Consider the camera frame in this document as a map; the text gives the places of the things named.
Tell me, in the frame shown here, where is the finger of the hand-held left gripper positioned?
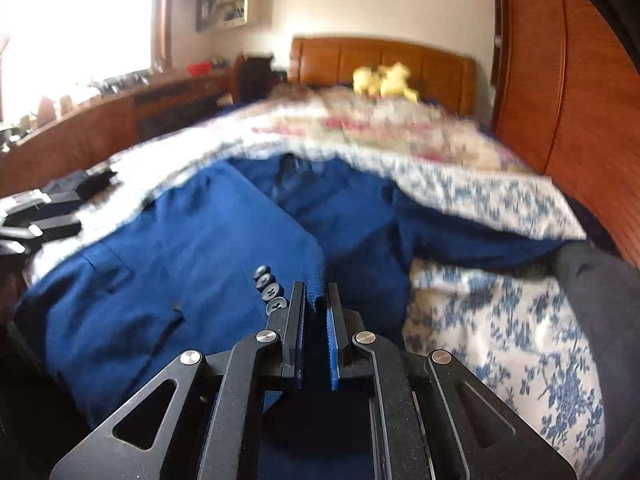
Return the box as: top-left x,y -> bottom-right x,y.
0,217 -> 83,257
0,188 -> 81,221

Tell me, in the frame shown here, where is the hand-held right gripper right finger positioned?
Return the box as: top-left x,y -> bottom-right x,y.
325,282 -> 577,480

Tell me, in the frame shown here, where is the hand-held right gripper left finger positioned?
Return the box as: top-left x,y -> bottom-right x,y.
49,280 -> 307,480

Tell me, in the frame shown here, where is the blue jacket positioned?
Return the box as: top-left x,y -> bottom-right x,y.
14,152 -> 568,480

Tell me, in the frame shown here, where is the wooden desk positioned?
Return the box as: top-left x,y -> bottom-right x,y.
0,67 -> 236,196

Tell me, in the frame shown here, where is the blue floral bed sheet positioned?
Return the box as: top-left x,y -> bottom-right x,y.
22,125 -> 608,480

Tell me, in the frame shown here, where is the window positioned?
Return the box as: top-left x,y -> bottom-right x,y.
0,0 -> 156,121

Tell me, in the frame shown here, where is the pink floral blanket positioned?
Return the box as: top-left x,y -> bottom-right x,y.
250,85 -> 541,176

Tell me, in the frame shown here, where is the dark wooden chair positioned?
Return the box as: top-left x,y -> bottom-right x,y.
232,52 -> 276,106

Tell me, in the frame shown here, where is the yellow plush toy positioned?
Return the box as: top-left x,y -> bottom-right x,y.
352,62 -> 418,101

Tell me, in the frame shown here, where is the person's grey sweatshirt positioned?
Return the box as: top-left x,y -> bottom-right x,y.
555,242 -> 640,480

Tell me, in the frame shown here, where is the wooden headboard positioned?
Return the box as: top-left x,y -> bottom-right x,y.
290,36 -> 478,116

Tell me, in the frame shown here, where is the wooden louvred wardrobe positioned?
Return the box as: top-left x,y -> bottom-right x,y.
490,0 -> 640,271

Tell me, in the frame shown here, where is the white wall shelf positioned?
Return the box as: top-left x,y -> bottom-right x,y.
195,0 -> 273,33

